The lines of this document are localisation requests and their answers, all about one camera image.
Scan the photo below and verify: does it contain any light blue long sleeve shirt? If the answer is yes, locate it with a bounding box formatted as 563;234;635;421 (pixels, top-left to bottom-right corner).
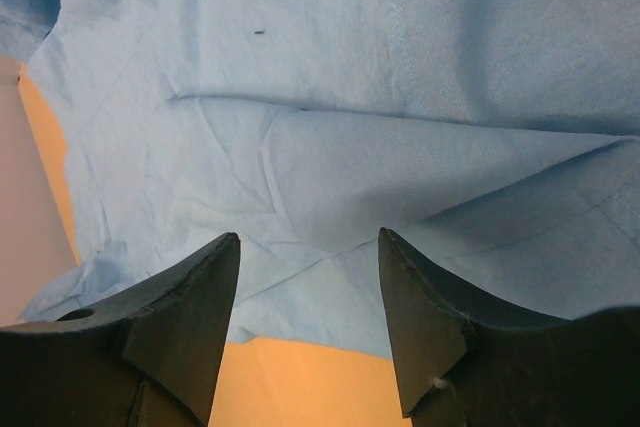
1;0;639;357

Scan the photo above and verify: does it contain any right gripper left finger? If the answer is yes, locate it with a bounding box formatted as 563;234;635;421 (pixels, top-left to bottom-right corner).
1;233;240;426

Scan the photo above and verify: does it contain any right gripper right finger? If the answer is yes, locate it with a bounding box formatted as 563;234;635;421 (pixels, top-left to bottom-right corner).
378;229;639;426

